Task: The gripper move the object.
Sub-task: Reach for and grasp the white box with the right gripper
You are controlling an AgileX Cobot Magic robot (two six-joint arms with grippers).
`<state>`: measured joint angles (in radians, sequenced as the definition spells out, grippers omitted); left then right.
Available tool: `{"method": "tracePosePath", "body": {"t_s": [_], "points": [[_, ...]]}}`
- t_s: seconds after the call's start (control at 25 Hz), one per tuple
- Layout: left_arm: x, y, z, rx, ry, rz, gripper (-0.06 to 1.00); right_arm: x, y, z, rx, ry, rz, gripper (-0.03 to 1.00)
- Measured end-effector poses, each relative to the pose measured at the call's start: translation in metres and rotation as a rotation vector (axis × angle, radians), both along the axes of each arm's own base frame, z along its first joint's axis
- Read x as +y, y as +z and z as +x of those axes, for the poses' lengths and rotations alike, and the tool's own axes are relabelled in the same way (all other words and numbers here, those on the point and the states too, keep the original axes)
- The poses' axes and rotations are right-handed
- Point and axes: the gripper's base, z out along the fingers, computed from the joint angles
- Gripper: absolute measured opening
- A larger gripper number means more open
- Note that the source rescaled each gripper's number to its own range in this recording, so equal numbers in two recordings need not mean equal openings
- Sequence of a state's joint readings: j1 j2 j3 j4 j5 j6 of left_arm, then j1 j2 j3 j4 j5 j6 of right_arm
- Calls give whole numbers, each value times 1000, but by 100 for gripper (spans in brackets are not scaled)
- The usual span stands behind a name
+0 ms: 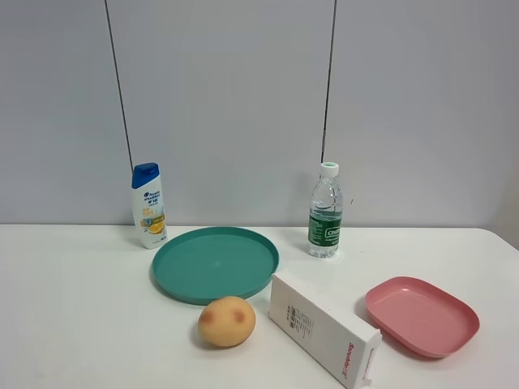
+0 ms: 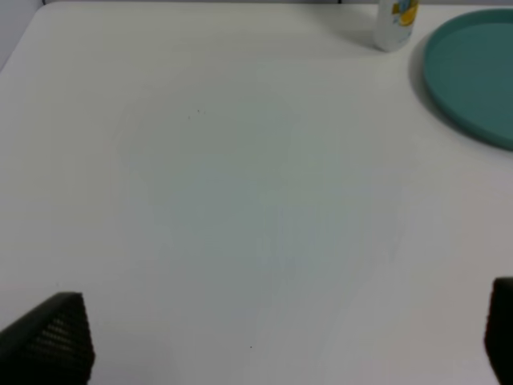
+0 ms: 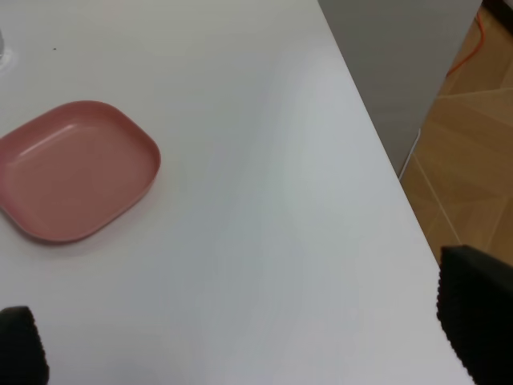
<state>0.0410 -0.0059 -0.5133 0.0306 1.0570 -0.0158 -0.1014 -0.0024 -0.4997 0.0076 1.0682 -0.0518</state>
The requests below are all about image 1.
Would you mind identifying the white rectangular cardboard box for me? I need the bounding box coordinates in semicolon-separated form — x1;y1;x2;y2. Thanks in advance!
268;271;382;388

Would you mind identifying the clear water bottle green label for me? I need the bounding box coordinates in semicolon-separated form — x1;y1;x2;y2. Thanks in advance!
307;162;344;259

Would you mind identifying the round teal plastic plate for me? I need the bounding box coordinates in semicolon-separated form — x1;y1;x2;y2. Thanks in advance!
151;227;280;306

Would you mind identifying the white blue shampoo bottle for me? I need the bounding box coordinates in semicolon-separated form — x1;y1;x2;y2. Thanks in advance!
131;163;167;249

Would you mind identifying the yellow-orange toy fruit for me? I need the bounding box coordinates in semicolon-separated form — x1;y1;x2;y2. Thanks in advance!
197;297;256;348

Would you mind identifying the pink rectangular plastic tray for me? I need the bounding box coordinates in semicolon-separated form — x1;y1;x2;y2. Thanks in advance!
365;276;480;359

